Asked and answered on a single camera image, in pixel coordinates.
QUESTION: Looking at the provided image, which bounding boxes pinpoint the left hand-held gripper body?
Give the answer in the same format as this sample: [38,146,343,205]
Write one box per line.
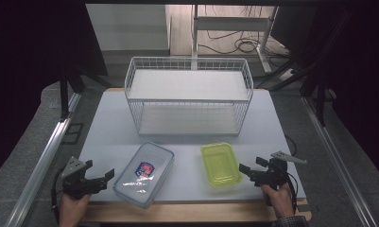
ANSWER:
[61,156,100,201]

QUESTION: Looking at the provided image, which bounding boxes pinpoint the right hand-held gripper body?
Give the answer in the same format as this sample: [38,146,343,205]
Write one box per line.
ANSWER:
[254,150,308,190]

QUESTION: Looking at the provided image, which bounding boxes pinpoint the green-lidded food container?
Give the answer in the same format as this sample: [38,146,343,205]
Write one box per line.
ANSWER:
[199,142,244,188]

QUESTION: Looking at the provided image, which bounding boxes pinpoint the clear blue-rimmed food container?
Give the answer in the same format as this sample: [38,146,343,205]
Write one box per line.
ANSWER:
[112,141,176,210]

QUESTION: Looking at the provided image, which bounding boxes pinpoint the white wire rack shelf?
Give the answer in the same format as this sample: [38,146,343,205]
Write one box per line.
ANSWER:
[124,56,254,137]

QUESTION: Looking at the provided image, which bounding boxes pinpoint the person's right hand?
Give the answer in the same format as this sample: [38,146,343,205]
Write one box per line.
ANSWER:
[261,183,296,219]

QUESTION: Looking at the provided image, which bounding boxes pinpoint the person's left hand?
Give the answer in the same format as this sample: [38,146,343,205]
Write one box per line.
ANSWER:
[58,191,93,227]

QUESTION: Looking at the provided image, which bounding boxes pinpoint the black metal stand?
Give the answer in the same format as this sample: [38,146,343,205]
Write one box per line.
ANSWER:
[59,75,85,123]

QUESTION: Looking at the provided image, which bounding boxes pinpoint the white power strip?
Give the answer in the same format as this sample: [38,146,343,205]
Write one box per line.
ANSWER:
[277,67,297,82]

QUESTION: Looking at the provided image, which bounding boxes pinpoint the dark curtain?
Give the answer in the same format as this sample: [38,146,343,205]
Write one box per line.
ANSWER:
[0,0,109,183]
[299,0,379,176]

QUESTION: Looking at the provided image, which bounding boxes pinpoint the white cabinet panel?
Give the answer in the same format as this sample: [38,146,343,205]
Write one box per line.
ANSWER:
[85,3,171,52]

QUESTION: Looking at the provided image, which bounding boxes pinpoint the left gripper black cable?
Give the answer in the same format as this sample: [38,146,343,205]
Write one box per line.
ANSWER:
[50,168,66,223]

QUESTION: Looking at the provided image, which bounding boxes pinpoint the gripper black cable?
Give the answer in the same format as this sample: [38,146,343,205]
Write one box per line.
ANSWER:
[284,171,301,216]
[50,168,66,223]

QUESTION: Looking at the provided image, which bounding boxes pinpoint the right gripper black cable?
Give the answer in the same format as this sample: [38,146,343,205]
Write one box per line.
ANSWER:
[284,171,301,216]

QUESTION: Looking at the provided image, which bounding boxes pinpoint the thin black cable on table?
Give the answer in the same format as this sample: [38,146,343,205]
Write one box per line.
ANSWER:
[284,134,298,157]

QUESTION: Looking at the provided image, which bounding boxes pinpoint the aluminium frame rail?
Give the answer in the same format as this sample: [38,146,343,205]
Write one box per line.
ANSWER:
[301,96,379,227]
[3,92,83,227]

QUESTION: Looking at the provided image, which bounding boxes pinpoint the black floor cables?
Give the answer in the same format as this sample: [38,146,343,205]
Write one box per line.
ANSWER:
[198,5,289,57]

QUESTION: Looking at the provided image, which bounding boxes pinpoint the white metal desk frame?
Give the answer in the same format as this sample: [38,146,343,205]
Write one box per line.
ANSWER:
[190,4,280,75]

